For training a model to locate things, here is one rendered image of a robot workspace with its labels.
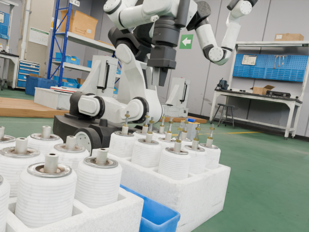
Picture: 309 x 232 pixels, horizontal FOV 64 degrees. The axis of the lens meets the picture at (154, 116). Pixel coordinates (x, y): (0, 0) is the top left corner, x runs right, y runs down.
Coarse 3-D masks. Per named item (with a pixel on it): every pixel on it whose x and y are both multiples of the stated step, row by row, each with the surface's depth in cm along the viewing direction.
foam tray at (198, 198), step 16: (128, 160) 87; (128, 176) 81; (144, 176) 76; (160, 176) 74; (192, 176) 79; (208, 176) 83; (224, 176) 95; (144, 192) 76; (160, 192) 73; (176, 192) 69; (192, 192) 75; (208, 192) 86; (224, 192) 99; (176, 208) 69; (192, 208) 78; (208, 208) 88; (192, 224) 80
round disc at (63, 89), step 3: (51, 87) 286; (54, 87) 284; (57, 87) 287; (60, 87) 302; (63, 87) 294; (54, 90) 290; (57, 90) 283; (60, 90) 283; (63, 90) 283; (66, 90) 284; (69, 90) 287; (72, 90) 290; (75, 90) 296
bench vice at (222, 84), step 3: (222, 78) 514; (219, 81) 531; (222, 81) 526; (225, 81) 528; (219, 84) 521; (222, 84) 526; (225, 84) 532; (228, 84) 544; (216, 87) 522; (222, 87) 528; (225, 87) 535
